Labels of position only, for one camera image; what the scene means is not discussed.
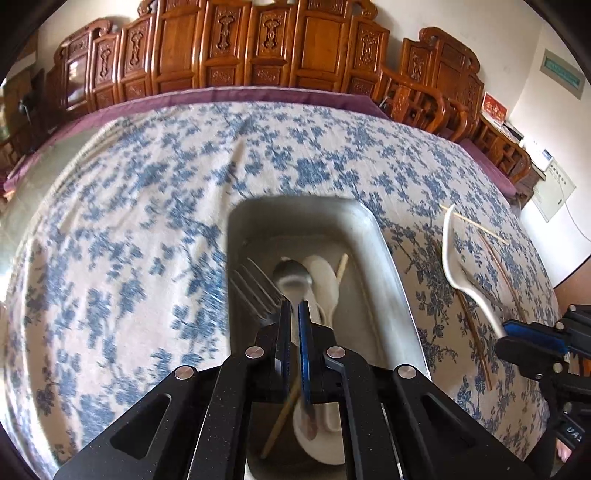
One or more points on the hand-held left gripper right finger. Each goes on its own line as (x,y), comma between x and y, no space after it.
(304,360)

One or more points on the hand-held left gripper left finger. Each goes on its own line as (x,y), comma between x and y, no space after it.
(284,350)

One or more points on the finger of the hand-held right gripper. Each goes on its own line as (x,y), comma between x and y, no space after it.
(535,334)
(526,360)

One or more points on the brown wooden chopstick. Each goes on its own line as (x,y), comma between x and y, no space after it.
(501,272)
(478,344)

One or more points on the metal fork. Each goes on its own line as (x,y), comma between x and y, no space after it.
(258,300)

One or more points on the light bamboo chopstick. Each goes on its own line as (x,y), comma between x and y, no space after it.
(281,424)
(480,229)

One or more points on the metal spoon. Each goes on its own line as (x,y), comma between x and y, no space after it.
(291,277)

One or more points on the white plastic spoon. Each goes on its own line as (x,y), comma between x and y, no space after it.
(325,447)
(455,263)
(323,281)

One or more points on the grey metal tray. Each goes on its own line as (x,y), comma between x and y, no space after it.
(369,286)

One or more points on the person's right hand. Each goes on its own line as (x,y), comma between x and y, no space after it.
(565,451)

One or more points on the wooden side table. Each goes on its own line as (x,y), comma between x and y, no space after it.
(531,177)

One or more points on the white desk phone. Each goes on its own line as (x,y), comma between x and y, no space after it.
(541,159)

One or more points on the purple armchair cushion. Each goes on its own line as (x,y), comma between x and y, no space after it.
(489,161)

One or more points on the blue floral tablecloth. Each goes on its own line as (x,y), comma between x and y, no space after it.
(138,207)

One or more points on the tissue box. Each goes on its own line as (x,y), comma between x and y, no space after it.
(513,130)

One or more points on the red desk card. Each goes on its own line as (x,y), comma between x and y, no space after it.
(494,108)

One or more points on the carved wooden armchair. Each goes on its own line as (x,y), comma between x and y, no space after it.
(443,69)

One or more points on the carved wooden sofa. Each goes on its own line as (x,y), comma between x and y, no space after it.
(184,50)

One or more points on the white wall panel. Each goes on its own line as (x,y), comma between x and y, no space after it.
(556,194)

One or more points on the grey wall electrical box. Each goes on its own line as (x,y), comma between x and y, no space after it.
(561,74)

